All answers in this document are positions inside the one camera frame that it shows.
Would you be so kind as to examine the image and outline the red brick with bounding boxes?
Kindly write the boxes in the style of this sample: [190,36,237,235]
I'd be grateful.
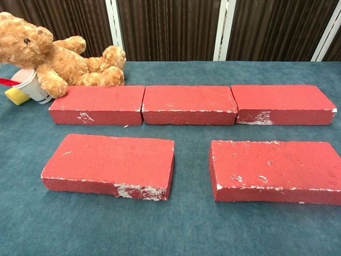
[40,133,175,201]
[48,85,146,126]
[141,85,238,126]
[208,139,341,206]
[230,84,338,126]

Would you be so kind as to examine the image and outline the blue table cloth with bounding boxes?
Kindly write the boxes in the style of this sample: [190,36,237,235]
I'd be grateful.
[0,60,341,256]

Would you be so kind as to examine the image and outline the brown pleated partition panel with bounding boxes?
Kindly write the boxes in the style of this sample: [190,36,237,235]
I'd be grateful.
[226,0,339,62]
[325,39,341,62]
[117,0,223,62]
[0,0,114,58]

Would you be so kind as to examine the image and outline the brown teddy bear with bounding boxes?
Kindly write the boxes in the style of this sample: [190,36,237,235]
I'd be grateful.
[0,11,127,99]

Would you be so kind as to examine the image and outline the white paper cup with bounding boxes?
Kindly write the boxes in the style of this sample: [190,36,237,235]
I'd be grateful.
[11,68,53,105]

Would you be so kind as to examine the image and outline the yellow sponge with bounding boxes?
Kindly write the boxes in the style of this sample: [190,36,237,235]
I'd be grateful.
[4,87,31,107]

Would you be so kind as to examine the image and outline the white partition post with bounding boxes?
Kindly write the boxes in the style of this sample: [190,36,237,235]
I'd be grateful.
[310,0,341,62]
[104,0,125,53]
[213,0,237,62]

